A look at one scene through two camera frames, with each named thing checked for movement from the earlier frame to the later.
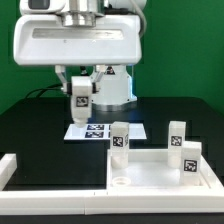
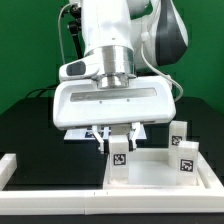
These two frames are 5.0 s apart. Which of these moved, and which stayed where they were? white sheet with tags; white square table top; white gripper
Moved: white gripper
Stayed: white square table top; white sheet with tags
